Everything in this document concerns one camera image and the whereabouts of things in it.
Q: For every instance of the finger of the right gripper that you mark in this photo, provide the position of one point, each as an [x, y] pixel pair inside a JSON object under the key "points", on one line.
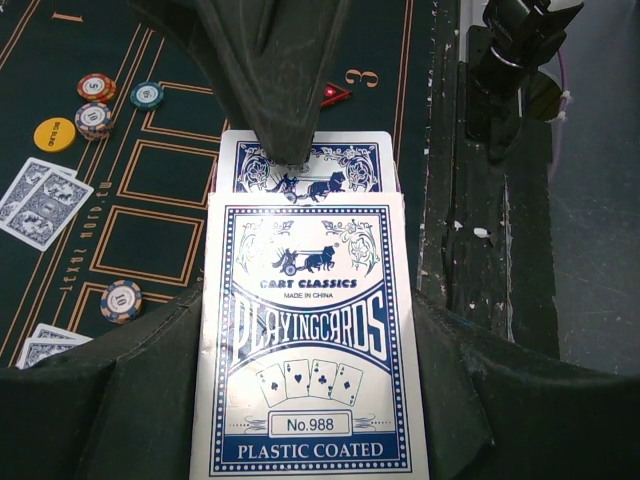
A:
{"points": [[267, 61]]}

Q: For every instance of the orange chips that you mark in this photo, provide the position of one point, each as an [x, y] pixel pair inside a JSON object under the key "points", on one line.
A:
{"points": [[96, 87]]}

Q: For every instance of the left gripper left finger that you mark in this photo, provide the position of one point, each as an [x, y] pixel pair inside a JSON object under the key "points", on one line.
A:
{"points": [[117, 407]]}

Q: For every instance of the blue backed playing card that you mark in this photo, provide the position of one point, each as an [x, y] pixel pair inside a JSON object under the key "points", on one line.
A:
{"points": [[38, 349], [45, 331]]}

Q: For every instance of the red triangular all-in marker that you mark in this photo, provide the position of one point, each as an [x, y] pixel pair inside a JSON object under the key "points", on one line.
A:
{"points": [[334, 94]]}

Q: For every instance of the green chips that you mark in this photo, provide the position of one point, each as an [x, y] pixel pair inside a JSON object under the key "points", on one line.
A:
{"points": [[147, 95]]}

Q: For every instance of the peach blue chips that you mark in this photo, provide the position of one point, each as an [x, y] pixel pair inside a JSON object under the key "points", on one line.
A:
{"points": [[94, 121]]}

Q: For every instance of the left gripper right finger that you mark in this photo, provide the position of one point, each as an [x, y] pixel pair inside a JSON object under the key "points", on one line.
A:
{"points": [[496, 410]]}

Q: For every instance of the blue card leaving deck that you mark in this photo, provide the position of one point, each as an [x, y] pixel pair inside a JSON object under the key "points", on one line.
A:
{"points": [[336, 162]]}

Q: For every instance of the green poker table mat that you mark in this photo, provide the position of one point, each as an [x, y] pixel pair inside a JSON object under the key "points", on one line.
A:
{"points": [[151, 176]]}

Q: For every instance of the yellow big blind button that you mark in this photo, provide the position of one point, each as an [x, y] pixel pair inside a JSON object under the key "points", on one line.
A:
{"points": [[55, 134]]}

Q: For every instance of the blue white card deck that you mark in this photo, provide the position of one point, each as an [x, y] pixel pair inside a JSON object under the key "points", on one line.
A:
{"points": [[307, 365]]}

